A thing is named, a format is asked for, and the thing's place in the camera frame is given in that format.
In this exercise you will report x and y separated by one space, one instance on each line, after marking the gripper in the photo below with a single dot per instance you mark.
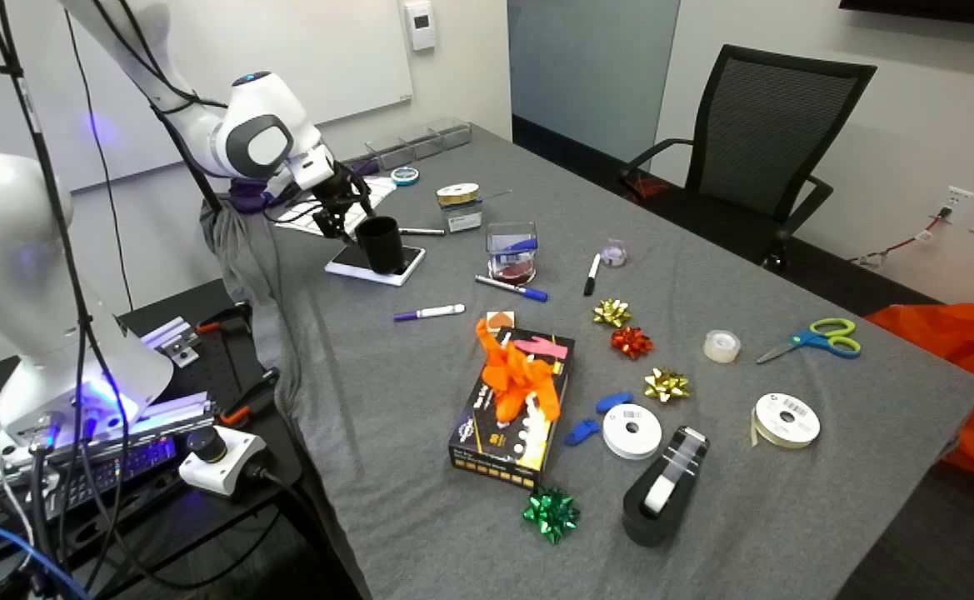
342 187

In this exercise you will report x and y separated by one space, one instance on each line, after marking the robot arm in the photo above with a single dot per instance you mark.
32 275

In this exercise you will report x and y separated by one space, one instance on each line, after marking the black cup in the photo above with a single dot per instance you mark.
381 246

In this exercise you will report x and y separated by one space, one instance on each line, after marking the printed paper sheet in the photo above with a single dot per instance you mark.
382 192

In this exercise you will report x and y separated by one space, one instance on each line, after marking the flat black white-edged scale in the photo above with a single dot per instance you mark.
370 272

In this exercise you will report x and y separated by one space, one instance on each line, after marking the blue white tape roll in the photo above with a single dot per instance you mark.
404 175

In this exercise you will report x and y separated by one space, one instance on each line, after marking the purple cloth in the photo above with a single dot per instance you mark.
247 198

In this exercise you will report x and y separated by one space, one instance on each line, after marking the row of clear plastic boxes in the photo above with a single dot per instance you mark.
420 142

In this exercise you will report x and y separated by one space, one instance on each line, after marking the gold ribbon spool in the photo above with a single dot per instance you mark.
458 194

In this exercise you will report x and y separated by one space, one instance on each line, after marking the small white grey box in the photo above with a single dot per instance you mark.
462 217

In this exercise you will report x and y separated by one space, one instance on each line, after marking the purple marker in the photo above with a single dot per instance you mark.
430 312

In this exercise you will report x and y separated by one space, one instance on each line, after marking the whiteboard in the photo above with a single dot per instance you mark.
328 58

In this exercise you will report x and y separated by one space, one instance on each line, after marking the clear plastic box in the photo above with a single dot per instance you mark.
511 254

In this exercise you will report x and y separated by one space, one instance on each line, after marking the blue marker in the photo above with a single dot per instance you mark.
510 287

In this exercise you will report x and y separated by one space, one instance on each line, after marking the small orange white card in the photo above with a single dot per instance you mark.
500 320

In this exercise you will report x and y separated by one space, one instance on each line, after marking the white thermostat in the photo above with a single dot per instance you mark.
420 23

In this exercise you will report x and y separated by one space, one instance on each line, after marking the orange glove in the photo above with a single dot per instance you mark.
516 379

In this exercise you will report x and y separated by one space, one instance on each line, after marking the black marker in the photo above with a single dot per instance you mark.
592 272

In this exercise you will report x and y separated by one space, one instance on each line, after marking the emergency stop button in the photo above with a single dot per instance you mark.
220 462

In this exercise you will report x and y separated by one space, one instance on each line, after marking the black glove box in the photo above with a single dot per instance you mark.
486 442

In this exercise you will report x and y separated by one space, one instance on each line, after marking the small clear round container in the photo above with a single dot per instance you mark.
614 252

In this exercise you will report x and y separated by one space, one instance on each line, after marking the gold gift bow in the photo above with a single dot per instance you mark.
666 385
611 312

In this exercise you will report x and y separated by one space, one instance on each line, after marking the frosted glass panel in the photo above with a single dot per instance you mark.
591 67

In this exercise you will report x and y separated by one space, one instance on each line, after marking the red gift bow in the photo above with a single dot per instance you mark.
631 342

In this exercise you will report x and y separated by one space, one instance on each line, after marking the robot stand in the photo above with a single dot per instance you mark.
170 533

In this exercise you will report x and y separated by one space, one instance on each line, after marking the green gift bow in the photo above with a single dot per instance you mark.
551 514

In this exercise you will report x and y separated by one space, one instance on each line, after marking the white ribbon spool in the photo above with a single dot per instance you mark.
632 431

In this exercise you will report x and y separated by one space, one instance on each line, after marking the clear tape roll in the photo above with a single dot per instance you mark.
721 346

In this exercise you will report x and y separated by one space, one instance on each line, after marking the black tape dispenser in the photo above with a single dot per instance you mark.
661 492

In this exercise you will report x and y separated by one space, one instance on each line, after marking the black office chair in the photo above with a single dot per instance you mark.
770 133

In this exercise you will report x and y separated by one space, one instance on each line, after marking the grey tablecloth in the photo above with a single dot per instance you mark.
703 508

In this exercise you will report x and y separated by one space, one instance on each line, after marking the cream ribbon spool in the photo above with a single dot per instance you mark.
786 421

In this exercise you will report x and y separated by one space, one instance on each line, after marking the blue green scissors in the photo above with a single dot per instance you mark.
820 340

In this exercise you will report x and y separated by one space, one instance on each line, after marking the orange plastic bag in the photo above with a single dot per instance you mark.
961 350

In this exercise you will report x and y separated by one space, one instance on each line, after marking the aluminium bracket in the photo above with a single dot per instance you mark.
172 340

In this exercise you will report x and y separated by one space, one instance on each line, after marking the wall socket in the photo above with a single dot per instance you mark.
960 200

